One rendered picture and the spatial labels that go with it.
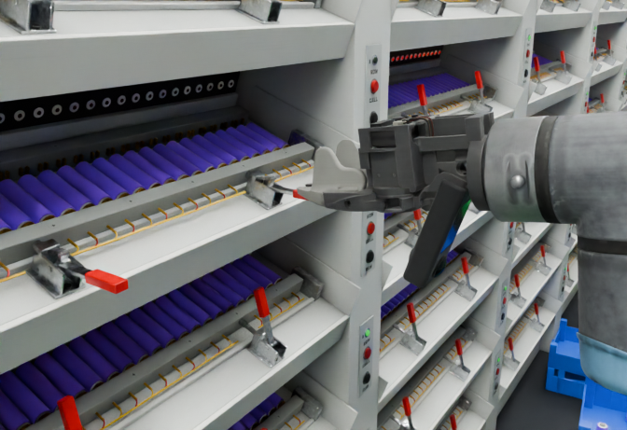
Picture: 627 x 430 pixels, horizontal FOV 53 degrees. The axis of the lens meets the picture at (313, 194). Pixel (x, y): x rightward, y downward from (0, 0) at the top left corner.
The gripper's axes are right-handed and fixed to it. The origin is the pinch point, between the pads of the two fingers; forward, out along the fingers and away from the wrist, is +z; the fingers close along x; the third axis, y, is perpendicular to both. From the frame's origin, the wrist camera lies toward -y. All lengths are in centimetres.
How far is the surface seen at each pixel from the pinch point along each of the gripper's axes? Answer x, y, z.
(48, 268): 27.8, 1.0, 6.1
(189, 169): 5.7, 4.4, 11.9
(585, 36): -156, 11, 4
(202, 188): 7.4, 2.5, 8.8
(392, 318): -44, -35, 18
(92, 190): 17.8, 4.9, 12.6
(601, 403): -68, -60, -13
